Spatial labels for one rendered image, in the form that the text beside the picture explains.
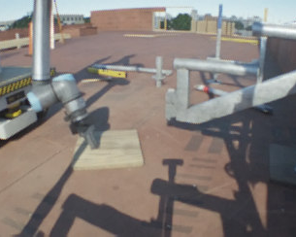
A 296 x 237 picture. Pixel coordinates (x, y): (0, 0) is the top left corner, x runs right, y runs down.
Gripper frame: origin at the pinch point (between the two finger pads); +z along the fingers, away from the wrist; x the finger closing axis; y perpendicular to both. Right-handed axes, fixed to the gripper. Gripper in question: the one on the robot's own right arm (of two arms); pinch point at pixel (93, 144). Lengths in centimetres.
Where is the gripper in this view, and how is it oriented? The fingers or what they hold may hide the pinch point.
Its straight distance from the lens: 104.3
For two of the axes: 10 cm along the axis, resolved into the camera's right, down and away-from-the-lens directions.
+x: 4.4, -3.7, 8.2
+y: 8.2, -2.2, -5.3
